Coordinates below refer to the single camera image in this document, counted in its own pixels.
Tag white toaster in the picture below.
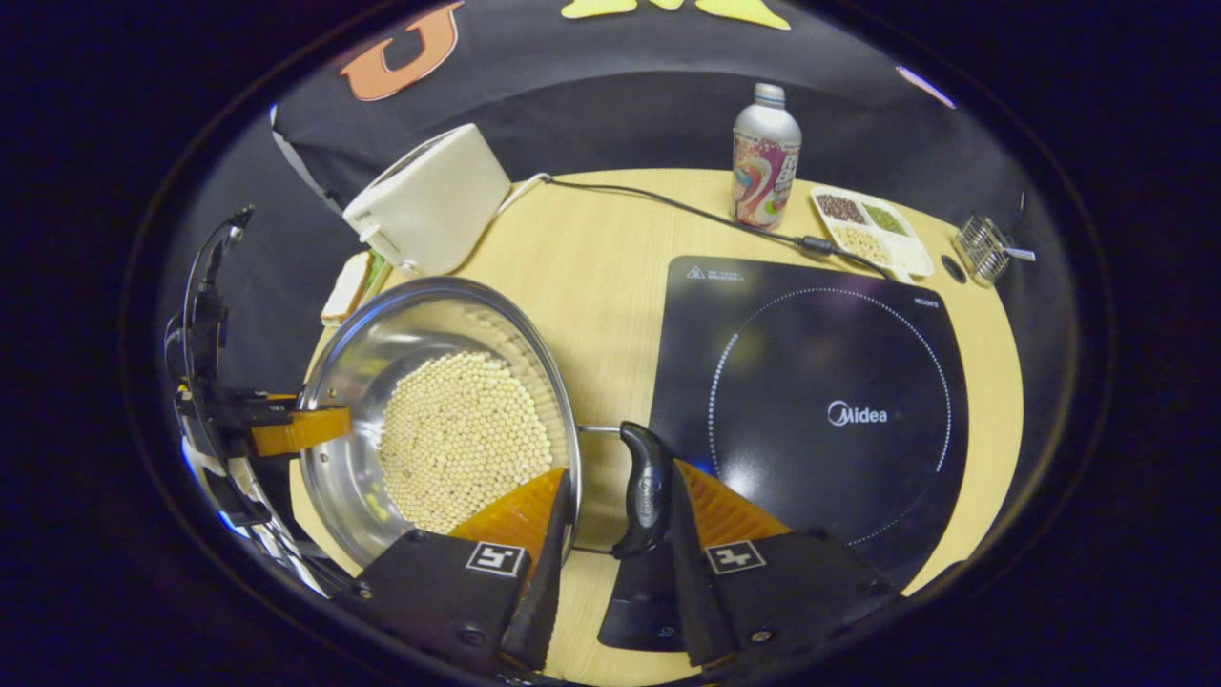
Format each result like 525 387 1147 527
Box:
341 122 513 278

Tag stainless steel pot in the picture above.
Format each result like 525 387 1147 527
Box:
298 277 674 572

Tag cream rectangular plate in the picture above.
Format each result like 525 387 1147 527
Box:
320 250 397 328

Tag small pile of soybeans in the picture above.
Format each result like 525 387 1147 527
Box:
833 225 888 265

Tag silver drink bottle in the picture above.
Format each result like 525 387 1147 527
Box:
731 83 803 231

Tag black power cable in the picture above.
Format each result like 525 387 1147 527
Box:
548 177 893 280

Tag white toaster cable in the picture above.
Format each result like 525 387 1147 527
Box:
494 172 554 219

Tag black induction cooktop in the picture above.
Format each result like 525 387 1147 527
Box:
598 254 970 653

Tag white divided tray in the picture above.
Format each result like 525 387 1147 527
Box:
810 186 936 284

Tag metal wire basket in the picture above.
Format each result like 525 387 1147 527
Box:
952 214 1012 287

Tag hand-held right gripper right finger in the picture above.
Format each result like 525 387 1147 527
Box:
671 460 902 669

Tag large heap of soybeans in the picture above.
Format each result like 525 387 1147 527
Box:
379 350 554 535

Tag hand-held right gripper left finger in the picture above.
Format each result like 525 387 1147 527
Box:
355 466 573 674

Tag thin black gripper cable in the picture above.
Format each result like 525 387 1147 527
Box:
179 205 257 383

